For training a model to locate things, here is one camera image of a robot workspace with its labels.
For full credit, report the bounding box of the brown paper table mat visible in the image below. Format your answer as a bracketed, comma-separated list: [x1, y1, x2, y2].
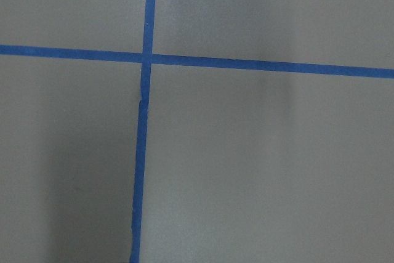
[1, 0, 393, 262]

